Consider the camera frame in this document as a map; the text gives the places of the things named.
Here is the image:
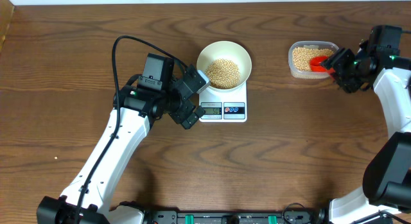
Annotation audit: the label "red plastic measuring scoop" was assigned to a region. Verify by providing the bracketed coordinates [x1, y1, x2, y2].
[309, 56, 335, 76]

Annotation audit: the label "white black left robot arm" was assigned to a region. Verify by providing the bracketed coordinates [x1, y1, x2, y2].
[37, 54, 210, 223]

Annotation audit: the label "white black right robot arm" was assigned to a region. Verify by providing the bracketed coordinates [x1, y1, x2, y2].
[321, 25, 410, 223]

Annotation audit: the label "white digital kitchen scale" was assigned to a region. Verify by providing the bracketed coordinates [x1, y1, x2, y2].
[199, 83, 247, 123]

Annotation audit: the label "soybeans in bowl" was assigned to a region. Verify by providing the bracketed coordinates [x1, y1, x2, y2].
[205, 58, 240, 89]

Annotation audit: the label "white round bowl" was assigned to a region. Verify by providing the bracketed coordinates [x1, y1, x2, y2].
[197, 41, 252, 89]

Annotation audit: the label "clear plastic container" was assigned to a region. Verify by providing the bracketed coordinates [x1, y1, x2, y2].
[288, 41, 339, 80]

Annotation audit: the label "yellow soybeans pile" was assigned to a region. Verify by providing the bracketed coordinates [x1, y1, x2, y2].
[292, 47, 334, 71]

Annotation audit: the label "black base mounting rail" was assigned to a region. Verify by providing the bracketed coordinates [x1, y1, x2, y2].
[143, 209, 329, 224]

